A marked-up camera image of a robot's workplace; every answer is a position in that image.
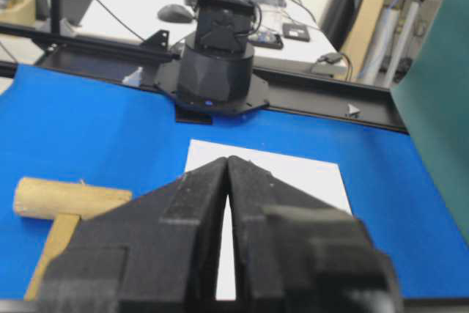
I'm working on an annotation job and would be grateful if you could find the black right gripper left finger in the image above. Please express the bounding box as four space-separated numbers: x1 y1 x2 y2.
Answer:
38 158 227 312

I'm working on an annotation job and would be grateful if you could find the black aluminium frame rail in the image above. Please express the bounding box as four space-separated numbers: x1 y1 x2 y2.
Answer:
1 24 407 133

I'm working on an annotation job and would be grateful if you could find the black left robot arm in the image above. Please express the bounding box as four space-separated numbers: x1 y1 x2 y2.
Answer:
154 0 270 115

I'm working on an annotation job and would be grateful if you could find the black hard drive box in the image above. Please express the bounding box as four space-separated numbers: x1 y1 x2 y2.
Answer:
282 23 310 43

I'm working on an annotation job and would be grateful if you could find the wooden mallet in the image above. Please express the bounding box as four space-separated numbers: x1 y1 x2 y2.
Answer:
12 177 133 301

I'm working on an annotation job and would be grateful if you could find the white desk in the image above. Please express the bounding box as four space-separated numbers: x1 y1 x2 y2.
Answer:
73 0 347 76

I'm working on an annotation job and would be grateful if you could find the black computer mouse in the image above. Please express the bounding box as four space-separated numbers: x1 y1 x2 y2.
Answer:
158 4 193 23

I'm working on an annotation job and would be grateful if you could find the blue table cloth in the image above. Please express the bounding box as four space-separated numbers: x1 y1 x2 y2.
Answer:
1 66 468 299

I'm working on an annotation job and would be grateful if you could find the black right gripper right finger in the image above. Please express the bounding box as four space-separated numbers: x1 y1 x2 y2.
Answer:
228 156 403 312

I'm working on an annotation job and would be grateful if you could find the white foam board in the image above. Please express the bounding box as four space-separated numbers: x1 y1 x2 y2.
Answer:
185 139 352 301

